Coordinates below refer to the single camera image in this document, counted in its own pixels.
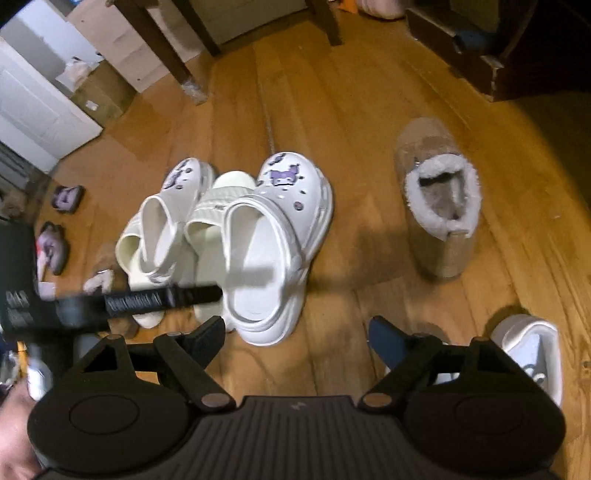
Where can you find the white lace-up sneaker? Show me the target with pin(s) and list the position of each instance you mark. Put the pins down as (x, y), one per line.
(531, 350)

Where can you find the white plastic bag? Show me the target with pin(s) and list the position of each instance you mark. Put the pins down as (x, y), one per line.
(78, 74)

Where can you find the pink suitcase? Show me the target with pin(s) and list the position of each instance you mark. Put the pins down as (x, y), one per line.
(381, 7)

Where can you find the cream ribbed slide sandal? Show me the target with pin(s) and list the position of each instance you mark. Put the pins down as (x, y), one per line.
(217, 207)
(129, 258)

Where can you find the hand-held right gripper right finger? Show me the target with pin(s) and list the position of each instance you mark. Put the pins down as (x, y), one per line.
(388, 337)

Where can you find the white door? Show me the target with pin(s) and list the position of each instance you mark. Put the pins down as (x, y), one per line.
(37, 115)

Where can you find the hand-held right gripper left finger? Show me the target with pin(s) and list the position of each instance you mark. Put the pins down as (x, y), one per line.
(210, 337)

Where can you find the dark cylinder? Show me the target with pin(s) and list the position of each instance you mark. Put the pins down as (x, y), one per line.
(468, 41)

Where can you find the orange bag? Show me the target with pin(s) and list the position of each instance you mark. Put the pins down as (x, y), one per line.
(348, 4)

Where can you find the tan fleece-lined boot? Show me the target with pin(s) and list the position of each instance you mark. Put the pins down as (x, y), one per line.
(99, 281)
(443, 254)

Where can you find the person's left hand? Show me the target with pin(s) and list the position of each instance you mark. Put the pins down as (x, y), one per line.
(16, 429)

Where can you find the light plywood board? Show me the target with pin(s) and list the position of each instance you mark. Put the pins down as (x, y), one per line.
(106, 41)

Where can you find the beige box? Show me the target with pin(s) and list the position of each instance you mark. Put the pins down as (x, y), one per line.
(258, 18)

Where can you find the white clog purple charms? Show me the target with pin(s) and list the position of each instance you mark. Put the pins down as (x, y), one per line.
(159, 230)
(258, 318)

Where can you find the purple slipper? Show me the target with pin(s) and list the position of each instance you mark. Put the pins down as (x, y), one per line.
(53, 249)

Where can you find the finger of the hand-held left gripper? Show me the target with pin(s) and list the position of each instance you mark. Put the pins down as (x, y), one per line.
(194, 295)

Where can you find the grey sneakers pair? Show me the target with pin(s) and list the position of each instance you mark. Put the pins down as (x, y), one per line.
(69, 199)

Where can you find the closed cardboard box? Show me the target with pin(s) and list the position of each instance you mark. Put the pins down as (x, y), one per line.
(101, 101)

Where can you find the dark wooden cabinet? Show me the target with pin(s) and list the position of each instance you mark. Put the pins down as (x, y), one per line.
(485, 69)

